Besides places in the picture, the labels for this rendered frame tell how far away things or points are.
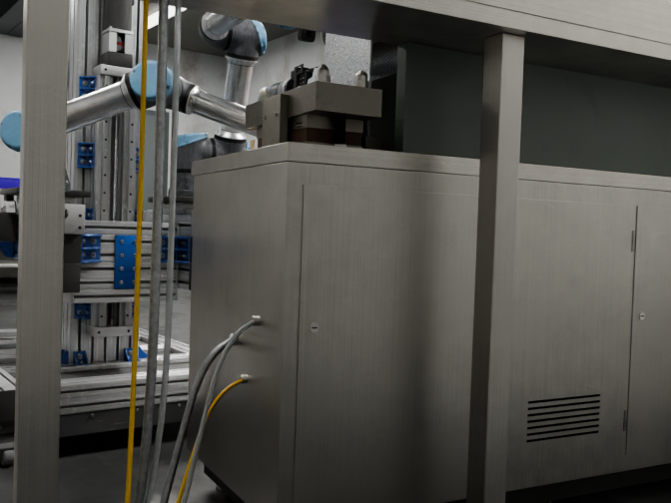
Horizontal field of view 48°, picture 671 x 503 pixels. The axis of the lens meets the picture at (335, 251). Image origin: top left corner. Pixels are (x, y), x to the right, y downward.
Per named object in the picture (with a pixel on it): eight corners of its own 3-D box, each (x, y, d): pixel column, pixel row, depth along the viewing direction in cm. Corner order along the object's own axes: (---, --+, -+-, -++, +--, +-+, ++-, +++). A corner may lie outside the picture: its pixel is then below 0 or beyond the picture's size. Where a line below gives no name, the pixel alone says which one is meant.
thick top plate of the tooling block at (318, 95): (302, 135, 197) (303, 112, 196) (381, 117, 161) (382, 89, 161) (245, 129, 189) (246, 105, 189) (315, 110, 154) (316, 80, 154)
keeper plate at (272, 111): (270, 148, 175) (271, 101, 174) (287, 144, 166) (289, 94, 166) (260, 147, 174) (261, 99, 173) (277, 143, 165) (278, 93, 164)
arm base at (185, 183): (161, 197, 268) (162, 169, 268) (200, 199, 277) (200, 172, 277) (178, 196, 256) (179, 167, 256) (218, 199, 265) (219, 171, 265)
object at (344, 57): (325, 116, 195) (327, 44, 194) (370, 104, 174) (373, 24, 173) (323, 116, 194) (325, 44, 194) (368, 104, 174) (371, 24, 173)
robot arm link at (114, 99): (26, 161, 232) (189, 100, 228) (1, 156, 217) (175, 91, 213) (13, 125, 232) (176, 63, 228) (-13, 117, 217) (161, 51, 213)
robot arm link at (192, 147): (169, 170, 269) (170, 132, 268) (205, 172, 275) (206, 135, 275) (178, 168, 258) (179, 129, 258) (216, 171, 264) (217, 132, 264)
